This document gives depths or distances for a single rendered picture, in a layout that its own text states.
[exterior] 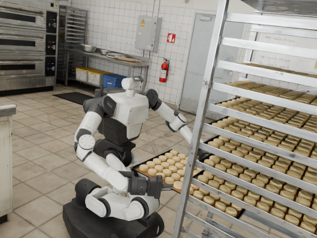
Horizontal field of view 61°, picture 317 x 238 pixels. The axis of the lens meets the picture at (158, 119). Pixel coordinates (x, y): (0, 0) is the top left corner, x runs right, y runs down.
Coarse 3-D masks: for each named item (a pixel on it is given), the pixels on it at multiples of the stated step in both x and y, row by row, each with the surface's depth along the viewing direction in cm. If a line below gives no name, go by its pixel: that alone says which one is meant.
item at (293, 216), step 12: (204, 180) 125; (216, 180) 128; (228, 192) 119; (240, 192) 119; (252, 192) 121; (252, 204) 113; (264, 204) 113; (276, 204) 114; (276, 216) 108; (288, 216) 107; (300, 216) 110; (312, 228) 102
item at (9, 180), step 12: (0, 120) 173; (0, 132) 175; (0, 144) 178; (0, 156) 180; (0, 168) 183; (0, 180) 185; (12, 180) 193; (0, 192) 188; (12, 192) 196; (0, 204) 190; (12, 204) 199; (0, 216) 193
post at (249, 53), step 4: (252, 32) 139; (256, 32) 138; (252, 36) 139; (256, 36) 140; (252, 40) 140; (248, 52) 142; (252, 52) 142; (248, 56) 142; (248, 60) 143; (240, 76) 146; (244, 76) 145; (208, 212) 172; (208, 216) 172; (212, 216) 173; (204, 236) 176
